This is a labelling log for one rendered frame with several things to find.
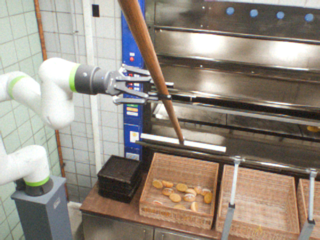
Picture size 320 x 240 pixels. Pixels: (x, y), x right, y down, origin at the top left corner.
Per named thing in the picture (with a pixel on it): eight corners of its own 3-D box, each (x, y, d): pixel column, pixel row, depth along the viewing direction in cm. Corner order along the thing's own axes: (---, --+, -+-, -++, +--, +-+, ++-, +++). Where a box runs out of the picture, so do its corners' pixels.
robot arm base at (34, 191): (-1, 190, 152) (-4, 181, 149) (17, 172, 165) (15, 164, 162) (43, 199, 147) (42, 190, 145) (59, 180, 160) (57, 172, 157)
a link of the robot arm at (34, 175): (15, 179, 151) (7, 149, 142) (44, 167, 160) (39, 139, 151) (23, 192, 143) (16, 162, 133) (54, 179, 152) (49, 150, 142)
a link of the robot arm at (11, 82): (0, 98, 128) (-6, 72, 123) (30, 92, 136) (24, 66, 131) (13, 110, 116) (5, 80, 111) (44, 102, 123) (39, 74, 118)
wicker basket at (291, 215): (218, 188, 251) (223, 163, 238) (286, 201, 241) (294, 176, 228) (214, 232, 210) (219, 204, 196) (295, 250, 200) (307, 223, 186)
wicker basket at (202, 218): (153, 176, 261) (154, 151, 248) (215, 187, 252) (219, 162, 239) (138, 216, 220) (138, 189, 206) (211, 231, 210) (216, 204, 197)
